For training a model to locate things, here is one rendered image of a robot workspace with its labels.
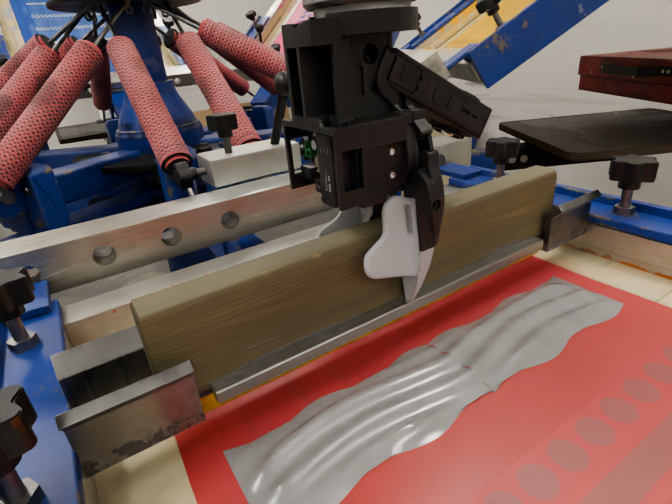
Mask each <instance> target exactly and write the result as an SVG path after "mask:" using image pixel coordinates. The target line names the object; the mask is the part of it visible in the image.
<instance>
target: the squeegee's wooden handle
mask: <svg viewBox="0 0 672 504"><path fill-rule="evenodd" d="M556 179H557V174H556V171H555V170H554V169H553V168H549V167H544V166H538V165H535V166H532V167H529V168H526V169H523V170H520V171H517V172H514V173H511V174H508V175H505V176H502V177H499V178H496V179H493V180H490V181H487V182H484V183H481V184H478V185H475V186H472V187H469V188H466V189H463V190H460V191H457V192H454V193H451V194H448V195H445V204H444V213H443V218H442V223H441V228H440V233H439V238H438V244H437V245H436V246H435V247H434V251H433V256H432V260H431V263H430V266H429V269H428V271H427V273H426V276H425V279H424V281H423V284H422V286H424V285H426V284H428V283H431V282H433V281H435V280H437V279H439V278H442V277H444V276H446V275H448V274H450V273H453V272H455V271H457V270H459V269H462V268H464V267H466V266H468V265H470V264H473V263H475V262H477V261H479V260H481V259H484V258H486V257H488V256H490V255H492V254H495V253H497V252H499V251H501V250H504V249H506V248H508V247H510V246H512V245H515V244H517V243H519V242H521V241H523V240H526V239H528V238H530V237H532V236H533V237H536V238H540V239H542V237H543V230H544V222H545V215H546V213H548V212H549V211H551V210H552V207H553V200H554V193H555V186H556ZM382 230H383V228H382V217H379V218H376V219H373V220H370V221H367V222H364V223H361V224H358V225H355V226H352V227H349V228H346V229H343V230H340V231H336V232H333V233H330V234H327V235H324V236H321V237H318V238H315V239H312V240H309V241H306V242H303V243H300V244H297V245H294V246H291V247H288V248H285V249H282V250H279V251H276V252H273V253H270V254H267V255H264V256H261V257H258V258H255V259H252V260H249V261H246V262H243V263H240V264H237V265H234V266H231V267H228V268H225V269H222V270H219V271H216V272H213V273H210V274H207V275H204V276H201V277H198V278H195V279H192V280H189V281H186V282H183V283H180V284H177V285H174V286H171V287H168V288H165V289H162V290H159V291H156V292H153V293H150V294H147V295H144V296H141V297H138V298H135V299H132V300H131V303H130V309H131V312H132V315H133V318H134V320H135V323H136V326H137V329H138V332H139V335H140V338H141V341H142V344H143V347H144V350H145V353H146V356H147V358H148V361H149V364H150V367H151V370H152V373H153V375H154V374H157V373H159V372H162V371H164V370H166V369H169V368H171V367H173V366H176V365H178V364H181V363H183V362H185V361H188V360H190V362H191V364H192V367H193V369H194V374H193V376H194V379H195V383H196V386H197V390H198V393H199V397H200V398H203V397H205V396H207V395H209V394H211V393H213V392H212V389H211V385H210V382H211V381H214V380H216V379H218V378H220V377H223V376H225V375H227V374H229V373H231V372H234V371H236V370H238V369H240V368H242V367H245V366H247V365H249V364H251V363H254V362H256V361H258V360H260V359H262V358H265V357H267V356H269V355H271V354H273V353H276V352H278V351H280V350H282V349H285V348H287V347H289V346H291V345H293V344H296V343H298V342H300V341H302V340H304V339H307V338H309V337H311V336H313V335H315V334H318V333H320V332H322V331H324V330H327V329H329V328H331V327H333V326H335V325H338V324H340V323H342V322H344V321H346V320H349V319H351V318H353V317H355V316H358V315H360V314H362V313H364V312H366V311H369V310H371V309H373V308H375V307H377V306H380V305H382V304H384V303H386V302H388V301H391V300H393V299H395V298H397V297H400V296H402V295H404V294H403V286H402V277H392V278H382V279H372V278H369V277H368V276H367V275H366V273H365V271H364V257H365V255H366V253H367V252H368V251H369V250H370V249H371V247H372V246H373V245H374V244H375V243H376V242H377V241H378V240H379V239H380V237H381V235H382ZM422 286H421V287H422Z"/></svg>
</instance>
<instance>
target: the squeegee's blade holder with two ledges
mask: <svg viewBox="0 0 672 504"><path fill-rule="evenodd" d="M542 248H543V239H540V238H536V237H533V236H532V237H530V238H528V239H526V240H523V241H521V242H519V243H517V244H515V245H512V246H510V247H508V248H506V249H504V250H501V251H499V252H497V253H495V254H492V255H490V256H488V257H486V258H484V259H481V260H479V261H477V262H475V263H473V264H470V265H468V266H466V267H464V268H462V269H459V270H457V271H455V272H453V273H450V274H448V275H446V276H444V277H442V278H439V279H437V280H435V281H433V282H431V283H428V284H426V285H424V286H422V287H421V288H420V290H419V292H418V293H417V295H416V297H415V299H414V300H413V301H411V302H409V303H406V302H405V301H404V295H402V296H400V297H397V298H395V299H393V300H391V301H388V302H386V303H384V304H382V305H380V306H377V307H375V308H373V309H371V310H369V311H366V312H364V313H362V314H360V315H358V316H355V317H353V318H351V319H349V320H346V321H344V322H342V323H340V324H338V325H335V326H333V327H331V328H329V329H327V330H324V331H322V332H320V333H318V334H315V335H313V336H311V337H309V338H307V339H304V340H302V341H300V342H298V343H296V344H293V345H291V346H289V347H287V348H285V349H282V350H280V351H278V352H276V353H273V354H271V355H269V356H267V357H265V358H262V359H260V360H258V361H256V362H254V363H251V364H249V365H247V366H245V367H242V368H240V369H238V370H236V371H234V372H231V373H229V374H227V375H225V376H223V377H220V378H218V379H216V380H214V381H211V382H210V385H211V389H212V392H213V395H214V397H215V398H216V400H217V402H218V404H219V403H223V402H225V401H227V400H229V399H231V398H233V397H235V396H237V395H240V394H242V393H244V392H246V391H248V390H250V389H252V388H254V387H256V386H258V385H260V384H262V383H264V382H267V381H269V380H271V379H273V378H275V377H277V376H279V375H281V374H283V373H285V372H287V371H289V370H291V369H294V368H296V367H298V366H300V365H302V364H304V363H306V362H308V361H310V360H312V359H314V358H316V357H319V356H321V355H323V354H325V353H327V352H329V351H331V350H333V349H335V348H337V347H339V346H341V345H343V344H346V343H348V342H350V341H352V340H354V339H356V338H358V337H360V336H362V335H364V334H366V333H368V332H370V331H373V330H375V329H377V328H379V327H381V326H383V325H385V324H387V323H389V322H391V321H393V320H395V319H397V318H400V317H402V316H404V315H406V314H408V313H410V312H412V311H414V310H416V309H418V308H420V307H422V306H424V305H427V304H429V303H431V302H433V301H435V300H437V299H439V298H441V297H443V296H445V295H447V294H449V293H452V292H454V291H456V290H458V289H460V288H462V287H464V286H466V285H468V284H470V283H472V282H474V281H476V280H479V279H481V278H483V277H485V276H487V275H489V274H491V273H493V272H495V271H497V270H499V269H501V268H503V267H506V266H508V265H510V264H512V263H514V262H516V261H518V260H520V259H522V258H524V257H526V256H528V255H530V254H533V253H535V252H537V251H539V250H541V249H542Z"/></svg>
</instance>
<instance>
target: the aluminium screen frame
mask: <svg viewBox="0 0 672 504"><path fill-rule="evenodd" d="M463 189H465V188H461V187H458V186H454V185H450V184H448V185H445V186H444V196H445V195H448V194H451V193H454V192H457V191H460V190H463ZM329 223H330V222H328V223H325V224H322V225H319V226H316V227H312V228H309V229H306V230H303V231H300V232H297V233H294V234H290V235H287V236H284V237H281V238H278V239H275V240H271V241H268V242H265V243H262V244H259V245H256V246H253V247H249V248H246V249H243V250H240V251H237V252H234V253H231V254H227V255H224V256H221V257H218V258H215V259H212V260H209V261H205V262H202V263H199V264H196V265H193V266H190V267H186V268H183V269H180V270H177V271H174V272H171V273H168V274H164V275H161V276H158V277H155V278H152V279H149V280H146V281H142V282H139V283H136V284H133V285H130V286H127V287H124V288H120V289H117V290H114V291H111V292H108V293H105V294H101V295H98V296H95V297H92V298H89V299H86V300H83V301H79V302H76V303H73V304H70V305H67V306H64V307H62V308H61V312H62V320H63V328H64V336H65V344H66V350H68V349H71V348H74V347H76V346H79V345H82V344H85V343H87V342H90V341H93V340H96V339H99V338H101V337H104V336H107V335H110V334H112V333H115V332H118V331H121V330H124V329H126V328H129V327H132V326H135V325H136V323H135V320H134V318H133V315H132V312H131V309H130V303H131V300H132V299H135V298H138V297H141V296H144V295H147V294H150V293H153V292H156V291H159V290H162V289H165V288H168V287H171V286H174V285H177V284H180V283H183V282H186V281H189V280H192V279H195V278H198V277H201V276H204V275H207V274H210V273H213V272H216V271H219V270H222V269H225V268H228V267H231V266H234V265H237V264H240V263H243V262H246V261H249V260H252V259H255V258H258V257H261V256H264V255H267V254H270V253H273V252H276V251H279V250H282V249H285V248H288V247H291V246H294V245H297V244H300V243H303V242H306V241H309V240H312V239H315V238H318V237H319V233H320V231H321V230H322V229H323V228H324V227H325V226H326V225H327V224H329ZM563 245H565V246H568V247H571V248H574V249H578V250H581V251H584V252H587V253H590V254H593V255H596V256H599V257H602V258H605V259H608V260H611V261H614V262H617V263H621V264H624V265H627V266H630V267H633V268H636V269H639V270H642V271H645V272H648V273H651V274H654V275H657V276H660V277H664V278H667V279H670V280H672V244H669V243H665V242H662V241H658V240H654V239H650V238H647V237H643V236H639V235H636V234H632V233H628V232H624V231H621V230H617V229H613V228H610V227H606V226H602V225H599V224H595V223H591V222H588V224H587V229H586V233H585V234H583V235H581V236H579V237H577V238H575V239H573V240H571V241H569V242H567V243H565V244H563ZM81 472H82V480H83V488H84V496H85V504H99V498H98V491H97V485H96V479H95V475H93V476H91V477H89V478H87V477H86V475H85V473H84V471H83V468H82V467H81Z"/></svg>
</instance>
